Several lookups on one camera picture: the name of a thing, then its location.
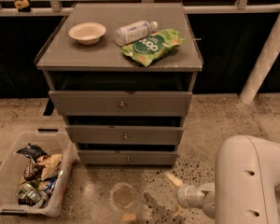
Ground grey drawer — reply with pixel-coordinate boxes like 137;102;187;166
78;150;177;166
49;91;192;117
66;125;183;145

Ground brown snack packet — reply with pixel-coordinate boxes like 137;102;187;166
23;163;43;181

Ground grey top drawer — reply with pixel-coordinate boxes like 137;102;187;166
49;91;192;117

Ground white paper bowl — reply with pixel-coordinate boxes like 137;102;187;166
68;22;106;45

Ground small yellow black figure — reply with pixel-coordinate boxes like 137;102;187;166
14;0;31;12

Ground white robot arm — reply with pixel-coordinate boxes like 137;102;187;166
165;135;280;224

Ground clear plastic bottle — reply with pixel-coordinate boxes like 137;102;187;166
115;21;158;46

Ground grey drawer cabinet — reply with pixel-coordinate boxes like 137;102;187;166
35;3;203;153

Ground white diagonal pipe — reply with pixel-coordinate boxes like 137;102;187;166
239;13;280;105

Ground yellow chip bag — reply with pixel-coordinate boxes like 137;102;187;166
37;154;63;181

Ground green snack bag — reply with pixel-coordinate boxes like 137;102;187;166
120;29;185;67

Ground grey middle drawer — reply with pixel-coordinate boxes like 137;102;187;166
66;125;183;145

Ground blue soda can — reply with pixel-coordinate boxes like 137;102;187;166
39;176;58;201

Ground grey bottom drawer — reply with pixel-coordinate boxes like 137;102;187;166
78;150;177;166

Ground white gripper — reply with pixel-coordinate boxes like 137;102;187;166
165;173;205;217

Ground dark blue snack bag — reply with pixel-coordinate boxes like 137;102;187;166
16;143;46;161

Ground clear plastic bin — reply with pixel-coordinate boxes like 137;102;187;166
0;132;74;217

